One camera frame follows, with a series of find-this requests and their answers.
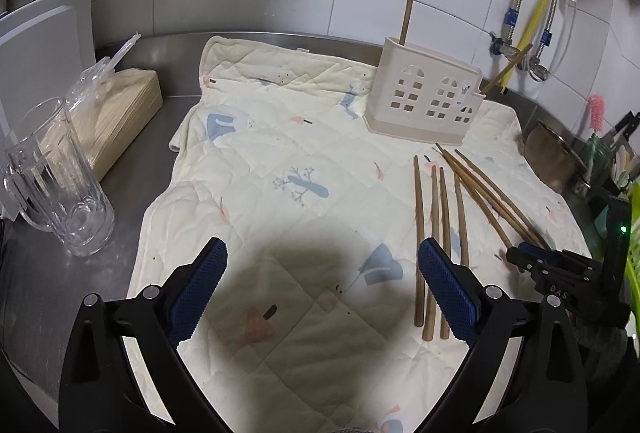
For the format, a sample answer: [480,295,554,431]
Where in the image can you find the wooden chopstick four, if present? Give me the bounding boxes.
[438,167,451,340]

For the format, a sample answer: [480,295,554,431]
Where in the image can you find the clear glass mug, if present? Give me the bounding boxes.
[2,97,115,257]

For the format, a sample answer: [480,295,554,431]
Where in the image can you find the wooden chopstick nine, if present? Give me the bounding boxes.
[454,149,550,249]

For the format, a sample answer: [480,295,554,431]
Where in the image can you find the yellow corrugated gas hose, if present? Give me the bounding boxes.
[497,0,576,94]

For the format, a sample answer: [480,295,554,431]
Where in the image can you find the beige plastic utensil holder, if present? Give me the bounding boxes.
[363,38,485,146]

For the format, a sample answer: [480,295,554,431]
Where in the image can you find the wooden chopstick ten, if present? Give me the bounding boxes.
[480,43,533,95]

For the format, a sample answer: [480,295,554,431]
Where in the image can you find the wooden chopstick eight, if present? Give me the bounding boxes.
[440,149,542,248]

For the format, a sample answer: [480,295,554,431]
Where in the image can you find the right braided steel hose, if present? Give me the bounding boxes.
[537,0,582,64]

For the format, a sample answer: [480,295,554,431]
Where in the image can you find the green plastic dish rack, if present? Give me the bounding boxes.
[625,181,640,329]

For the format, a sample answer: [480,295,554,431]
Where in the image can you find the steel angle valve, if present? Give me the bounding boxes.
[527,55,550,82]

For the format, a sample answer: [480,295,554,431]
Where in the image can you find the quilted cream patterned mat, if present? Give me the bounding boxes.
[119,34,594,433]

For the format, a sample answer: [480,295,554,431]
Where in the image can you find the wooden chopstick two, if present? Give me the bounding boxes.
[412,156,425,327]

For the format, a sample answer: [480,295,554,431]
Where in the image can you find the wooden chopstick five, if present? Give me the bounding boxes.
[454,174,470,267]

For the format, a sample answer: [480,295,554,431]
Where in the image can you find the bagged disposable chopsticks box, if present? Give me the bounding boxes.
[66,34,163,180]

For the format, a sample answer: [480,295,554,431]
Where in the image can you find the black handled kitchen knives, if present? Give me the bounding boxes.
[602,110,639,173]

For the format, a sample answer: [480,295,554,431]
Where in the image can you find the wooden chopstick three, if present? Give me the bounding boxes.
[422,164,440,341]

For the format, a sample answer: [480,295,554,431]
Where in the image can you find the green glass jar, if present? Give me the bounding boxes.
[574,132,613,198]

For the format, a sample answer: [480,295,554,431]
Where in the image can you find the wooden chopstick six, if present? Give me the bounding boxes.
[435,143,513,249]

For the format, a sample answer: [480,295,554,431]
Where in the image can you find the wooden chopstick one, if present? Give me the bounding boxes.
[398,0,414,45]

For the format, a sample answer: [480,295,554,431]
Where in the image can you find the thin white tube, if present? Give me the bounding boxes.
[547,0,578,75]

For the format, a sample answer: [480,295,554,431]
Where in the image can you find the pink bottle brush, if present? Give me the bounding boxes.
[588,94,605,133]

